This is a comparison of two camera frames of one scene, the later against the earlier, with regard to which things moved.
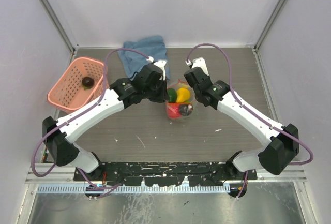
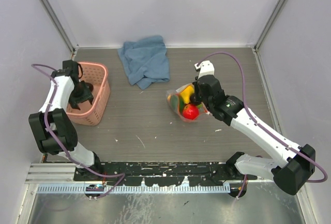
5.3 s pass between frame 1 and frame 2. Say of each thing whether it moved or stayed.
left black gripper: moved
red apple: moved
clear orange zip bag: moved
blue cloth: stayed
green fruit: moved
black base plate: stayed
